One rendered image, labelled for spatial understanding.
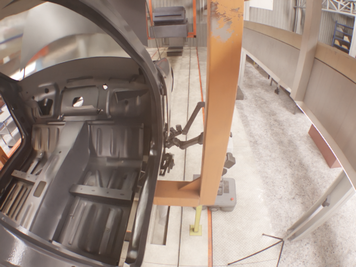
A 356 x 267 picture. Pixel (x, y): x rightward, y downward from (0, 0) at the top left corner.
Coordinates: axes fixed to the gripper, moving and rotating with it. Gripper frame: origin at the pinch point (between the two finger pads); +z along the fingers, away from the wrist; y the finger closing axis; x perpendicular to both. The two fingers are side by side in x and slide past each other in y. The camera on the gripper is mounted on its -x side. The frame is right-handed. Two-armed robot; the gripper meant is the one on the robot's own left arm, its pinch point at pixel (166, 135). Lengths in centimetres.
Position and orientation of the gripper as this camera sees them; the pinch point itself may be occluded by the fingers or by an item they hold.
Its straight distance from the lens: 200.5
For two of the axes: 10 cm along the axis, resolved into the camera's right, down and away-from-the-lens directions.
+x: 7.0, -5.4, 4.6
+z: -7.1, -5.0, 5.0
